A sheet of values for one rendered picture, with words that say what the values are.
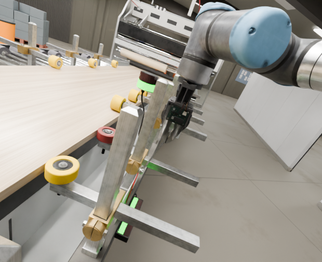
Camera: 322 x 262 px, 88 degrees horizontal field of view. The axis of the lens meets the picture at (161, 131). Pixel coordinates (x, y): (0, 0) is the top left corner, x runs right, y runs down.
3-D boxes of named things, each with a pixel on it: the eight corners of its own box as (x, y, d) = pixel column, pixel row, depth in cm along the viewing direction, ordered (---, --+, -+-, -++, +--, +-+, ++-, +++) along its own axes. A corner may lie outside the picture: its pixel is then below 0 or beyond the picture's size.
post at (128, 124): (99, 250, 51) (145, 108, 32) (92, 263, 48) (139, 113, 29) (89, 246, 52) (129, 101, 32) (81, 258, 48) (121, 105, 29)
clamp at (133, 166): (145, 158, 75) (148, 149, 73) (135, 177, 62) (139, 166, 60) (133, 154, 75) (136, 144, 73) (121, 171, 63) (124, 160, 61)
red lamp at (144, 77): (158, 83, 56) (160, 77, 55) (154, 85, 51) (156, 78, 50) (142, 77, 56) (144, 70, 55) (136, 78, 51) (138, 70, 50)
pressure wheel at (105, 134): (115, 152, 75) (121, 130, 71) (106, 161, 68) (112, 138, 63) (99, 145, 76) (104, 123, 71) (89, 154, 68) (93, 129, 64)
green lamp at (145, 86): (156, 90, 57) (158, 84, 56) (151, 93, 52) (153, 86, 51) (139, 83, 57) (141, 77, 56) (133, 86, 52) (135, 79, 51)
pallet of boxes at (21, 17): (-2, 36, 521) (-4, -6, 476) (9, 35, 585) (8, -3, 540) (42, 49, 570) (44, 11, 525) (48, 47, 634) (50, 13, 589)
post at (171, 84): (145, 163, 97) (175, 82, 78) (143, 167, 94) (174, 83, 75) (139, 161, 97) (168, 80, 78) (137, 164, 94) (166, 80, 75)
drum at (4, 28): (-12, 47, 402) (-14, 14, 375) (-3, 45, 436) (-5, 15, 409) (12, 53, 421) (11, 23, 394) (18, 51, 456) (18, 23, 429)
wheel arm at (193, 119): (202, 124, 112) (204, 119, 111) (202, 126, 109) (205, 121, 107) (134, 96, 114) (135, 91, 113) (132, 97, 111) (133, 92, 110)
